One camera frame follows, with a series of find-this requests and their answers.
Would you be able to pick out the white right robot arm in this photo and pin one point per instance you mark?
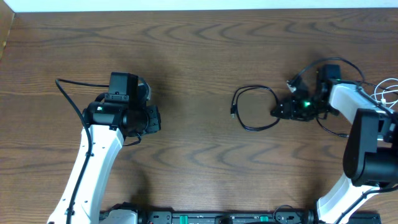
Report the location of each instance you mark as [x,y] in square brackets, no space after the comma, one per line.
[370,156]

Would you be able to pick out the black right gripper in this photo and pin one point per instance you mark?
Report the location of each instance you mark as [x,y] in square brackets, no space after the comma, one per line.
[291,111]

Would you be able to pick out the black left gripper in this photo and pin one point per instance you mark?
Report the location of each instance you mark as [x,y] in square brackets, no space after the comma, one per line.
[154,119]

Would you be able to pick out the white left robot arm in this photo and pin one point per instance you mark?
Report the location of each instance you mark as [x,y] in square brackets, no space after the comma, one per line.
[106,127]

